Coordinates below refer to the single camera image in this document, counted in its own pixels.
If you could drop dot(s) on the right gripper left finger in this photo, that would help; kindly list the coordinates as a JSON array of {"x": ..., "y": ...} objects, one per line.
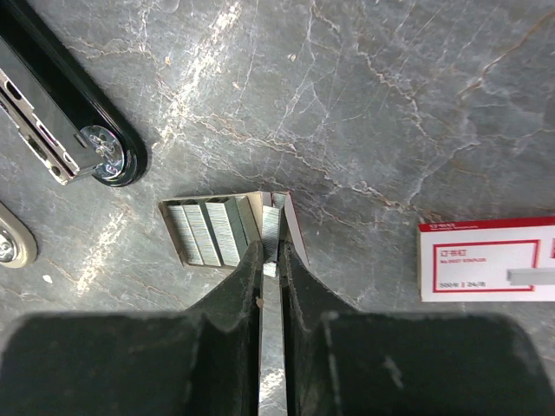
[{"x": 204, "y": 360}]

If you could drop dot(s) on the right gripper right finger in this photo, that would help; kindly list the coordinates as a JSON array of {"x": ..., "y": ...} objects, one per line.
[{"x": 341, "y": 361}]

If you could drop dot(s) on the silver staple strip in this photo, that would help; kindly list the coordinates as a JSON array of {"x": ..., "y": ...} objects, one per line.
[{"x": 272, "y": 395}]

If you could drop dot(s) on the red white staple box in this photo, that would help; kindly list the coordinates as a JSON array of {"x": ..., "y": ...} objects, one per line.
[{"x": 497, "y": 260}]

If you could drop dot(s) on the white black stapler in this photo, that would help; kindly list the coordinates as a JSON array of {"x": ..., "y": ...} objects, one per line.
[{"x": 18, "y": 245}]

